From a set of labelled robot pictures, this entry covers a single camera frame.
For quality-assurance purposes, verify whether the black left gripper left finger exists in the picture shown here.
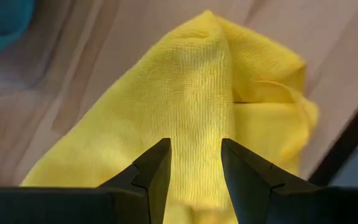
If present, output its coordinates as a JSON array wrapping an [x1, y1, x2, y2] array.
[[0, 138, 172, 224]]

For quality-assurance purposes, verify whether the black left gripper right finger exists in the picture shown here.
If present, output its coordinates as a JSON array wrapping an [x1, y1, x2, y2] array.
[[221, 138, 358, 224]]

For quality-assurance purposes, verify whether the yellow microfiber towel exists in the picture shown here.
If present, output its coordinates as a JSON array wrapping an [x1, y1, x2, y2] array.
[[20, 9, 319, 224]]

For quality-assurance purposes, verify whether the light blue microfiber towel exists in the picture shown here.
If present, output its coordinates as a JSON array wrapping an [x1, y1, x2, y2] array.
[[0, 0, 36, 62]]

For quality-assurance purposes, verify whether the clear plastic basket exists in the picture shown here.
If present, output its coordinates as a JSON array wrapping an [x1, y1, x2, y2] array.
[[0, 0, 65, 106]]

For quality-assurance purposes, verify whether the black aluminium table frame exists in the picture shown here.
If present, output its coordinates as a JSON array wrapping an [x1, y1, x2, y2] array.
[[308, 82, 358, 187]]

